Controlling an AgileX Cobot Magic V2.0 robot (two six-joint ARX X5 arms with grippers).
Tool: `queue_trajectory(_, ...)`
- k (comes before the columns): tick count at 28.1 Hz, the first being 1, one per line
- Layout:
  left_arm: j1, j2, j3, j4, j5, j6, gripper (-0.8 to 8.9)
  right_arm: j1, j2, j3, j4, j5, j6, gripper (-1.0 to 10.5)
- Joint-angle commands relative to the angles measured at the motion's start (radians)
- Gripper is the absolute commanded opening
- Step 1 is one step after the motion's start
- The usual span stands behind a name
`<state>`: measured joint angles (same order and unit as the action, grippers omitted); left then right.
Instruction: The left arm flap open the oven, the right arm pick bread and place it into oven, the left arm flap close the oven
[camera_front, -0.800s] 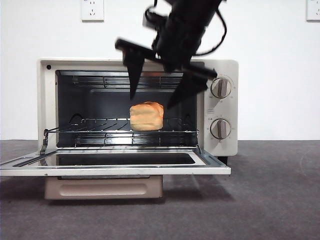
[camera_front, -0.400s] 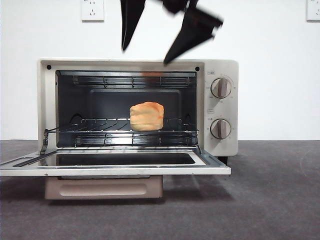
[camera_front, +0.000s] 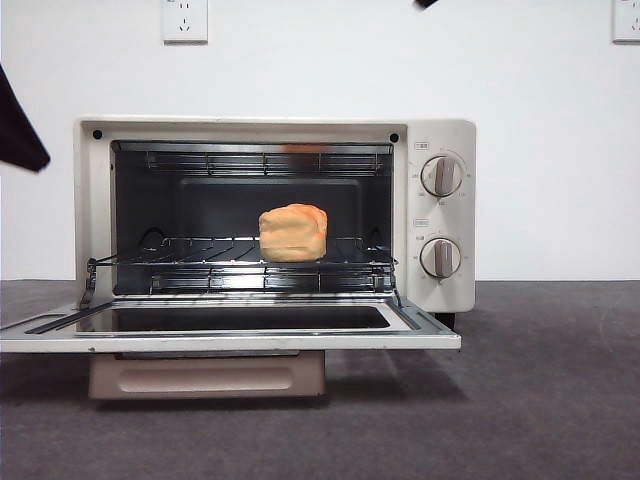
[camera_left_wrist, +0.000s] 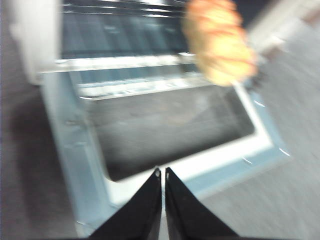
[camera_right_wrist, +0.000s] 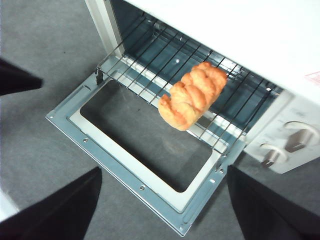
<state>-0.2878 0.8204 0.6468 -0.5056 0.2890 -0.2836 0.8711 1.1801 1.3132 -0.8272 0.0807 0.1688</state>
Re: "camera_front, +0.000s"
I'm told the oven door with beige handle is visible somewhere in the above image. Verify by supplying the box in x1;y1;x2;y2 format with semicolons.
0;297;464;401

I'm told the golden bread loaf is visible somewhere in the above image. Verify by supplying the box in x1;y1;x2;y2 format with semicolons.
258;202;329;262

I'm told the white wall socket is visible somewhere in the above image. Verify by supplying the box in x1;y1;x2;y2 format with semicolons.
612;0;640;45
160;0;209;45

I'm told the beige oven knob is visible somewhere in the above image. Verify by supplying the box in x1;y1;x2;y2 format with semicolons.
418;237;462;280
419;154;464;198

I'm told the white toaster oven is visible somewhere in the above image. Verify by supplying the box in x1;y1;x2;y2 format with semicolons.
73;117;477;331

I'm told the metal wire oven rack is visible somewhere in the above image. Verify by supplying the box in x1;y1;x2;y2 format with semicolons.
87;234;401;269

